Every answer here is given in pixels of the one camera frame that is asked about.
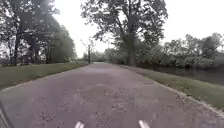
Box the small bare tree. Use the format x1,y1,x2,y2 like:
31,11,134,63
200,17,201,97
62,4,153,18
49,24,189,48
83,38,97,65

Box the grey gravel path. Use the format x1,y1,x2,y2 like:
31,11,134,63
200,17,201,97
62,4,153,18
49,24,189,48
0,62,224,128

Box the large tall tree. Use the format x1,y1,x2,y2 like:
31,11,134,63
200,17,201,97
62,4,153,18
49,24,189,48
80,0,169,67

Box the robot's own part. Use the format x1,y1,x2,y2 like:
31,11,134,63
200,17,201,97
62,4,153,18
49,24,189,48
138,119,151,128
74,121,86,128

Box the row of bushes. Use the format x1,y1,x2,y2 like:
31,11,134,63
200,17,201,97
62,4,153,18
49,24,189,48
103,32,224,70

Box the grass verge by water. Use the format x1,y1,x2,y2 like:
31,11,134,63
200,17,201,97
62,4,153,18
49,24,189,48
117,63,224,112

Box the grass strip with trees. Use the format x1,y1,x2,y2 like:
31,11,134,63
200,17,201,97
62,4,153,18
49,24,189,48
0,60,90,91

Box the row of trees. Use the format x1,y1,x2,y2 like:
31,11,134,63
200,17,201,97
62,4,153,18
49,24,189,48
0,0,78,67

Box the dark water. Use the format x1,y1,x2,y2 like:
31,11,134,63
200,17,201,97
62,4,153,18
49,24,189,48
138,62,224,86

